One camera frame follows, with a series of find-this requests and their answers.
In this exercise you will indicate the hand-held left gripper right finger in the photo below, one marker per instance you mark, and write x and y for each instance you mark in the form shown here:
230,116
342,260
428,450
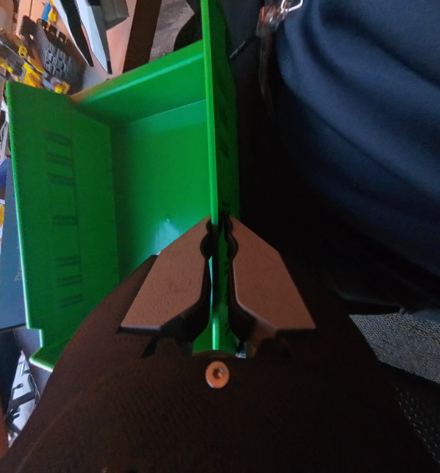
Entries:
268,292

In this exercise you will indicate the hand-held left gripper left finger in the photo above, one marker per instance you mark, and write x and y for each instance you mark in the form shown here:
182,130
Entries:
168,288

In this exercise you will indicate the green plastic storage box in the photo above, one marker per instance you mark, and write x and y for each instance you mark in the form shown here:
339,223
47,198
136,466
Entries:
160,166

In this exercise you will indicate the yellow grey toy robot model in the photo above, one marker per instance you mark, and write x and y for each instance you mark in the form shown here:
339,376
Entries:
9,55

